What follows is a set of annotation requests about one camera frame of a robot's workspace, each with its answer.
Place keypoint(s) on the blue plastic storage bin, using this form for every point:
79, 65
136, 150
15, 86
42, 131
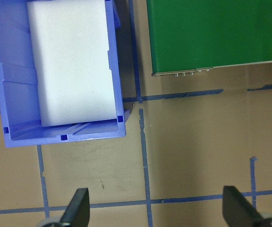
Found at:
18, 99

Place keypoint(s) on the white foam sheet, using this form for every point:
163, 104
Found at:
72, 63

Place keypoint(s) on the green conveyor belt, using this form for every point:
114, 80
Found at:
209, 35

